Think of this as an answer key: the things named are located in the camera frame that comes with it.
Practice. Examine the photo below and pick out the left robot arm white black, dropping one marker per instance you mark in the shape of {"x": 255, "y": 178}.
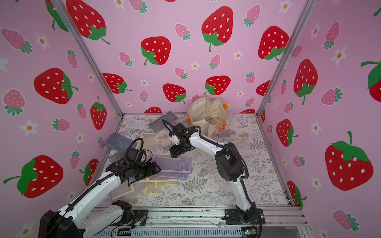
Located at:
{"x": 53, "y": 225}

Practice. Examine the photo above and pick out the aluminium frame rail front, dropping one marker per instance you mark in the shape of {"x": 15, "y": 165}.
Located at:
{"x": 175, "y": 216}

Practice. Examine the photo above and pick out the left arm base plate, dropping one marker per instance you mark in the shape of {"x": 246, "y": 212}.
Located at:
{"x": 132, "y": 217}

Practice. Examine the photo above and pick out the yellow-trim mesh pouch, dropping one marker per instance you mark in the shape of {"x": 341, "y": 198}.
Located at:
{"x": 156, "y": 186}
{"x": 149, "y": 140}

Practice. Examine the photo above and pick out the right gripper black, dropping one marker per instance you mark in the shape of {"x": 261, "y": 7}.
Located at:
{"x": 176, "y": 149}

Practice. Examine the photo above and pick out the right frame post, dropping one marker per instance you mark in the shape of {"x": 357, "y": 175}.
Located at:
{"x": 297, "y": 31}

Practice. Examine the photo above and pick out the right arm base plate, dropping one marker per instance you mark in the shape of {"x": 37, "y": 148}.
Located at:
{"x": 238, "y": 217}

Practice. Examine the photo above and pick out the grey mesh pouch left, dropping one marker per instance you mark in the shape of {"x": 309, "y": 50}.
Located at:
{"x": 118, "y": 142}

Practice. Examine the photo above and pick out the yellow-trim mesh pouch centre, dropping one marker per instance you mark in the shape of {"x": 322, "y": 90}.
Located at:
{"x": 156, "y": 186}

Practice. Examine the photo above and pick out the frame post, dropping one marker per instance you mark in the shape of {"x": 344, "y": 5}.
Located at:
{"x": 297, "y": 31}
{"x": 69, "y": 23}

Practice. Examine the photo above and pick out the purple-trim mesh pouch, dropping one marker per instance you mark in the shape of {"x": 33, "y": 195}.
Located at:
{"x": 173, "y": 168}

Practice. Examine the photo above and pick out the left frame post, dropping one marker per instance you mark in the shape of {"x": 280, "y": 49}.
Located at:
{"x": 69, "y": 23}

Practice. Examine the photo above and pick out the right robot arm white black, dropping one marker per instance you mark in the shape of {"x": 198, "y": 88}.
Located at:
{"x": 230, "y": 164}

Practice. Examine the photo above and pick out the beige canvas bag orange handles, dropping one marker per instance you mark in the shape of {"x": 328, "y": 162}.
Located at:
{"x": 210, "y": 115}

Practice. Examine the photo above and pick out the yellow-trim mesh pouch upper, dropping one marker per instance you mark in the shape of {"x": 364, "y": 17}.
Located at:
{"x": 149, "y": 140}

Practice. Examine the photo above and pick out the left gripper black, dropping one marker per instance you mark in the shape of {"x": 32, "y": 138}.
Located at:
{"x": 150, "y": 171}

